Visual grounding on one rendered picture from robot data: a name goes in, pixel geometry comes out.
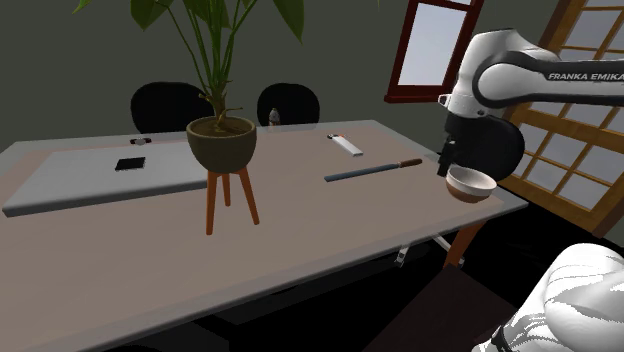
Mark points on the dark robot stand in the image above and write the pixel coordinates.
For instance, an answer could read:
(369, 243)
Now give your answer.
(438, 312)

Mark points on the white lighter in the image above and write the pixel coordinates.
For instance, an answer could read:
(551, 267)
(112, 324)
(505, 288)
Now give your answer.
(347, 145)

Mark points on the black phone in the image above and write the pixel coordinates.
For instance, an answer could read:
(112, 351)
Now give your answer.
(130, 164)

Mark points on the black wristwatch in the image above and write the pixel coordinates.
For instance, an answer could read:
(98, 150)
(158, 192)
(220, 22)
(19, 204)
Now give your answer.
(140, 141)

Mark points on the wooden lattice window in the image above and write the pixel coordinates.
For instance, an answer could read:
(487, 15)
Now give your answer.
(570, 161)

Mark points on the potted plant on wooden stand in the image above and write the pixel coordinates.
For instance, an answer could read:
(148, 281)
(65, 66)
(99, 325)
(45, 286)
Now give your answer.
(222, 144)

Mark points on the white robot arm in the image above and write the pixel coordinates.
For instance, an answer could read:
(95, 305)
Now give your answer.
(507, 80)

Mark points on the white and brown bowl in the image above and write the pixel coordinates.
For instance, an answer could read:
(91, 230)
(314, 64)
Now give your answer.
(472, 184)

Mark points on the grey table mat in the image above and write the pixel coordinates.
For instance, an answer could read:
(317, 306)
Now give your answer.
(78, 183)

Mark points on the black chair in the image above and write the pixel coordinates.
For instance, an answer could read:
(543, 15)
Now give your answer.
(292, 105)
(166, 107)

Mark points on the red framed window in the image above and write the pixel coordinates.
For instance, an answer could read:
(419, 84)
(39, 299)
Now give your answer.
(431, 44)

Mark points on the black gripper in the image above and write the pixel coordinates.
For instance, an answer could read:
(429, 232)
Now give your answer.
(447, 156)

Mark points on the grey table with wooden legs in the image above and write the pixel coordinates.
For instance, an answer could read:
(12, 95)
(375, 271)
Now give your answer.
(146, 263)

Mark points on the small clear bottle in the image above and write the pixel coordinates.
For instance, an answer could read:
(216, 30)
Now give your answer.
(274, 117)

